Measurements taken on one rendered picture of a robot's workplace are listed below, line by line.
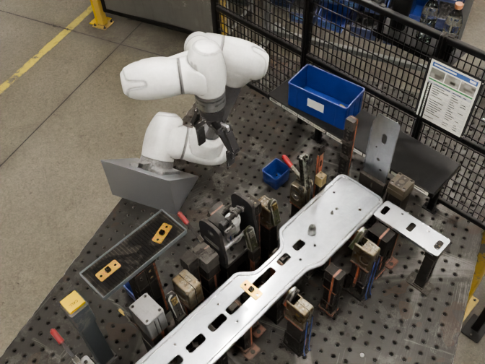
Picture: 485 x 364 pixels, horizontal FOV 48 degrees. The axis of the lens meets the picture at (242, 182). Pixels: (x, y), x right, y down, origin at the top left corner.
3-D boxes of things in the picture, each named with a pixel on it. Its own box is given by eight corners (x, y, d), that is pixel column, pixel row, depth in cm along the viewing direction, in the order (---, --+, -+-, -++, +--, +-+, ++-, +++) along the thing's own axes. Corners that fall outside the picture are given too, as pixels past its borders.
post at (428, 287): (427, 296, 225) (444, 259, 203) (404, 280, 230) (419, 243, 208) (435, 286, 228) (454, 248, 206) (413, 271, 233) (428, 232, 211)
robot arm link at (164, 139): (141, 152, 262) (150, 107, 259) (177, 159, 265) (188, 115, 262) (140, 156, 246) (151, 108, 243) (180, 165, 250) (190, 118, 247)
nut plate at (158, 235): (160, 244, 191) (159, 242, 190) (151, 240, 192) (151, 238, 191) (172, 226, 195) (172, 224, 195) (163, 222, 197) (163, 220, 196)
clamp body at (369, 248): (360, 308, 223) (373, 263, 196) (338, 289, 229) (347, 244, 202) (374, 292, 227) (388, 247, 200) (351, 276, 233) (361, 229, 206)
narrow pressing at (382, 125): (385, 185, 225) (400, 126, 199) (361, 170, 230) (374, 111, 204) (385, 183, 225) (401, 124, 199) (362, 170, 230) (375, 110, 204)
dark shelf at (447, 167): (431, 199, 219) (433, 195, 217) (266, 99, 261) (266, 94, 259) (460, 169, 229) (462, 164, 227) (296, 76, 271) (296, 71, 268)
